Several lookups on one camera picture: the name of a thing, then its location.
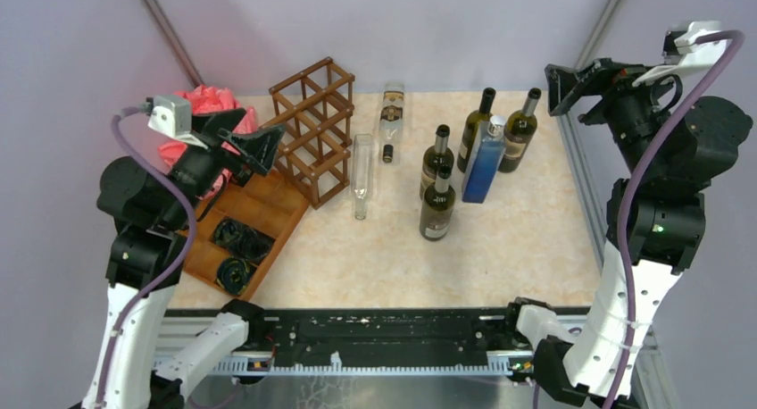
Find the rolled dark belt upper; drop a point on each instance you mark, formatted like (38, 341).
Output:
(242, 241)

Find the dark green wine bottle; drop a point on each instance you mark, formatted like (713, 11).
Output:
(437, 205)
(435, 156)

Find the rolled dark belt lower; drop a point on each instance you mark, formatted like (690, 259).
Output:
(234, 274)

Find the clear glass bottle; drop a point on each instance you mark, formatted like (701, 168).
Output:
(361, 180)

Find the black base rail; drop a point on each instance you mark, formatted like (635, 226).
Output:
(383, 342)

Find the pink plastic bag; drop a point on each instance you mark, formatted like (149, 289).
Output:
(207, 100)

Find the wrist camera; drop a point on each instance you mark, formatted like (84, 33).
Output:
(682, 56)
(171, 116)

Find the wooden compartment tray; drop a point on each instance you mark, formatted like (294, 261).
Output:
(267, 204)

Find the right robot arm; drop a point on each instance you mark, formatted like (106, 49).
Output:
(673, 148)

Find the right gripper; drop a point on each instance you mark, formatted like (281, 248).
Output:
(566, 84)

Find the dark green wine bottle front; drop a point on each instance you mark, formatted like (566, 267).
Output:
(437, 205)

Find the dark green wine bottle middle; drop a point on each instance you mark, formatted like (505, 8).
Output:
(435, 156)

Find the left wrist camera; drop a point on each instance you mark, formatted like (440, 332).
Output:
(171, 116)

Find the brown wooden wine rack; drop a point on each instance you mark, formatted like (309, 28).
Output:
(315, 106)

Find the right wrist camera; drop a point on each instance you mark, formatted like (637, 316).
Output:
(682, 56)

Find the clear labelled liquor bottle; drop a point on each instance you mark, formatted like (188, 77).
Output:
(391, 121)

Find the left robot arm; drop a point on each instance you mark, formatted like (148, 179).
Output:
(154, 214)

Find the rolled dark belt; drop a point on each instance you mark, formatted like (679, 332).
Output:
(242, 241)
(234, 274)

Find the dark wine bottle back left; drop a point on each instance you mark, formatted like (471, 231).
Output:
(482, 113)

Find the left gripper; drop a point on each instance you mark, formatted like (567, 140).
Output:
(259, 148)

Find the dark wine bottle back right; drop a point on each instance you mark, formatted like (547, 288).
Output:
(519, 130)

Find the blue square glass bottle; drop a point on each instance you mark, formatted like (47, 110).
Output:
(485, 157)

